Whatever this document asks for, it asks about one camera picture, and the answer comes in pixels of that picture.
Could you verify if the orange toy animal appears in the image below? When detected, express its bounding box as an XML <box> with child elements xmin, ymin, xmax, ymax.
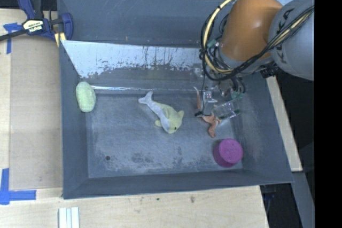
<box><xmin>193</xmin><ymin>86</ymin><xmax>223</xmax><ymax>139</ymax></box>

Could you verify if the pale green oval sponge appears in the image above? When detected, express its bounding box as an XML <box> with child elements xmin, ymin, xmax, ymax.
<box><xmin>75</xmin><ymin>81</ymin><xmax>97</xmax><ymax>113</ymax></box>

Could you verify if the purple plastic cup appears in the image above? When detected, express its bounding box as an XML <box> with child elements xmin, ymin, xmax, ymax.
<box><xmin>213</xmin><ymin>138</ymin><xmax>244</xmax><ymax>168</ymax></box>

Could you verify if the grey metal bin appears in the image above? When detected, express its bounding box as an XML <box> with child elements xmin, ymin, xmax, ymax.
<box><xmin>55</xmin><ymin>0</ymin><xmax>295</xmax><ymax>200</ymax></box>

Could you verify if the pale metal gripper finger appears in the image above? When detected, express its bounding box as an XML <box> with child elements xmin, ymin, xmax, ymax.
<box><xmin>213</xmin><ymin>100</ymin><xmax>240</xmax><ymax>120</ymax></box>
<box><xmin>201</xmin><ymin>90</ymin><xmax>218</xmax><ymax>116</ymax></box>

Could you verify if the yellow and grey toy dolphin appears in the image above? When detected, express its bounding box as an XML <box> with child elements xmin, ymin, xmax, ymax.
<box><xmin>137</xmin><ymin>90</ymin><xmax>185</xmax><ymax>135</ymax></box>

